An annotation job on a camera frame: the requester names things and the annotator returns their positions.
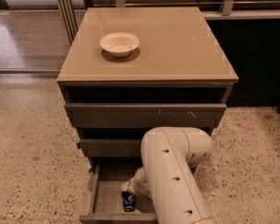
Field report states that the top grey drawer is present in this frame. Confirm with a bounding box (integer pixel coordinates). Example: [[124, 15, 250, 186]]
[[64, 103, 226, 129]]

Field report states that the blue pepsi can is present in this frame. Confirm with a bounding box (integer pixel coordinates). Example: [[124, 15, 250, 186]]
[[122, 192, 135, 212]]

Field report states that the white paper bowl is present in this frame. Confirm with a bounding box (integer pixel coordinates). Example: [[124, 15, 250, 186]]
[[100, 32, 140, 57]]

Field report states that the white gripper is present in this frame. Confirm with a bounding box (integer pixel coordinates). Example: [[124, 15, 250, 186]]
[[120, 178, 141, 202]]

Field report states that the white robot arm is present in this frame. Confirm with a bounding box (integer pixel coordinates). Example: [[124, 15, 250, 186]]
[[121, 127, 216, 224]]

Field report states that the bottom grey open drawer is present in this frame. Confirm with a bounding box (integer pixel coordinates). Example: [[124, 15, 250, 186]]
[[79, 161, 159, 224]]

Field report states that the middle grey drawer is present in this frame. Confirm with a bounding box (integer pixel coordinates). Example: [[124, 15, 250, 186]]
[[77, 138, 211, 159]]

